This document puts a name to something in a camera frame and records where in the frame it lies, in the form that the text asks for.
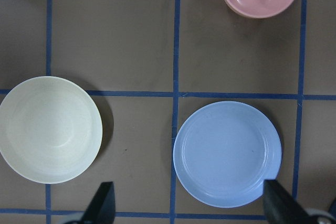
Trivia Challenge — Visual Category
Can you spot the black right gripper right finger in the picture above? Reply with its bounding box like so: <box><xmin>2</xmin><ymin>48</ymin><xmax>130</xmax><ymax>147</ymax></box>
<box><xmin>263</xmin><ymin>179</ymin><xmax>309</xmax><ymax>223</ymax></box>

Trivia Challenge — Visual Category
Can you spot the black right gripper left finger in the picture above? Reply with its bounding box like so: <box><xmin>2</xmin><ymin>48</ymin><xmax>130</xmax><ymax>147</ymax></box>
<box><xmin>81</xmin><ymin>182</ymin><xmax>116</xmax><ymax>223</ymax></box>

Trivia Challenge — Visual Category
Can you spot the blue plate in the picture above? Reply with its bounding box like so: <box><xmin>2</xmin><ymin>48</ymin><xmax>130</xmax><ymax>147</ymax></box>
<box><xmin>173</xmin><ymin>101</ymin><xmax>282</xmax><ymax>208</ymax></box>

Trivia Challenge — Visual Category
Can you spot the cream plate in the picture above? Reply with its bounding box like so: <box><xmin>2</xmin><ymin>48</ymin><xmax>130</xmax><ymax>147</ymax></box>
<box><xmin>1</xmin><ymin>76</ymin><xmax>103</xmax><ymax>184</ymax></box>

